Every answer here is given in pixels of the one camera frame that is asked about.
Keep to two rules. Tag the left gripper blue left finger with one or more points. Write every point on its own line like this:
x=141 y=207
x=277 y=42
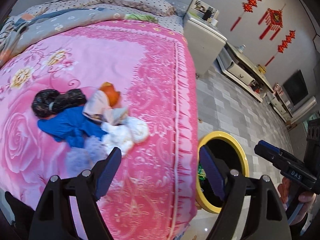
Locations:
x=106 y=171

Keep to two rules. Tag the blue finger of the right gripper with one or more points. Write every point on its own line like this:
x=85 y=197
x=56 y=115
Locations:
x=267 y=151

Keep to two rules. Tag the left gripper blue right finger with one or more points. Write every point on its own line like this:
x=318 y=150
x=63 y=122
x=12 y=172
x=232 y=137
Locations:
x=213 y=174

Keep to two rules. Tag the yellow rimmed black trash bin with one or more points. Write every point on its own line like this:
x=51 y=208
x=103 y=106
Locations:
x=229 y=155

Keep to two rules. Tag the lilac foam fruit net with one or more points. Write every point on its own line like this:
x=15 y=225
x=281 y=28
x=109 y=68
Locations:
x=79 y=159

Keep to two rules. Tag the white crumpled tissue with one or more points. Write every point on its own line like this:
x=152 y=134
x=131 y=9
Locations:
x=125 y=135

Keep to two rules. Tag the white tv stand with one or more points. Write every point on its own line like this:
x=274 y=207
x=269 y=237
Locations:
x=239 y=68

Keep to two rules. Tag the pink floral bedspread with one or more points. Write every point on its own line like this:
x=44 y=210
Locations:
x=144 y=67

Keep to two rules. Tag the blue plastic bag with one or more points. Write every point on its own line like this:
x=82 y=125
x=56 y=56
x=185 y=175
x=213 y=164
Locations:
x=71 y=126

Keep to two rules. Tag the black television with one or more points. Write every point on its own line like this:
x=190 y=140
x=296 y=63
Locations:
x=295 y=87

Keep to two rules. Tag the beige crumpled paper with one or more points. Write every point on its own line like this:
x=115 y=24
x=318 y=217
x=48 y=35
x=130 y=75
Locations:
x=98 y=109

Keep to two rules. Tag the orange peel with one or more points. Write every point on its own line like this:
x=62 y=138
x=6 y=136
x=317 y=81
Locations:
x=111 y=93

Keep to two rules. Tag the black plastic bag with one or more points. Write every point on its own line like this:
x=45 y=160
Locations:
x=49 y=102

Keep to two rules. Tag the lower red knot decoration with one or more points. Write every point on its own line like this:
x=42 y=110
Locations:
x=283 y=45

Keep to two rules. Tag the white bottle on stand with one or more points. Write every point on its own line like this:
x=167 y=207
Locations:
x=241 y=48

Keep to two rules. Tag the white bedside cabinet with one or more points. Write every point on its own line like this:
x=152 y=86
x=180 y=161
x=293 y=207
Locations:
x=205 y=42

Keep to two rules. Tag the red diamond knot decoration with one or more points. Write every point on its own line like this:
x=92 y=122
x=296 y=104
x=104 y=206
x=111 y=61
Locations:
x=274 y=22

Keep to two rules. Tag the black bottle on cabinet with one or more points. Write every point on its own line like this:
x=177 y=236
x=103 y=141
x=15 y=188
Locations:
x=207 y=14

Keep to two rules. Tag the red chinese knot decoration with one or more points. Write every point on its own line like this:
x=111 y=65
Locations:
x=247 y=7

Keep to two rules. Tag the grey floral quilt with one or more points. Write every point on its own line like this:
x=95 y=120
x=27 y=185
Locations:
x=28 y=32

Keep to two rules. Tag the polka dot pillow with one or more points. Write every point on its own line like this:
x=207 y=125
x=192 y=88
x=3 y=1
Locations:
x=156 y=7

